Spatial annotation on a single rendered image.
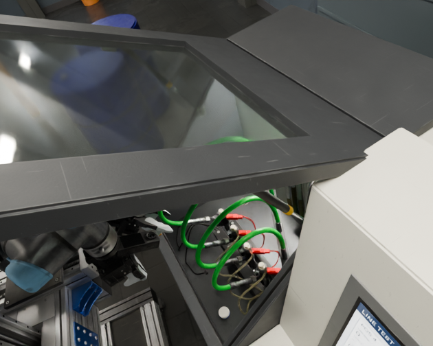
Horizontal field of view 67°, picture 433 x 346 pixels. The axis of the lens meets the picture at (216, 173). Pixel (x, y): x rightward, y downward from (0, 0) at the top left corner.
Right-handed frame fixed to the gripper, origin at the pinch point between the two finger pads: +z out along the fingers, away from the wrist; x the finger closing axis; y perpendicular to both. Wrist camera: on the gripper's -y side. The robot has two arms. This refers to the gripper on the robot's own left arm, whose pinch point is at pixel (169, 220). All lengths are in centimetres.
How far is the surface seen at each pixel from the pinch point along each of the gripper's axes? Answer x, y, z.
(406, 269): 53, -40, 13
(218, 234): -11.9, 9.0, 25.8
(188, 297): 4.5, 26.2, 18.8
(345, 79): 4, -59, 22
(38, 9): -703, 92, -156
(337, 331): 45, -15, 27
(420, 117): 25, -59, 29
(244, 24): -377, -69, 124
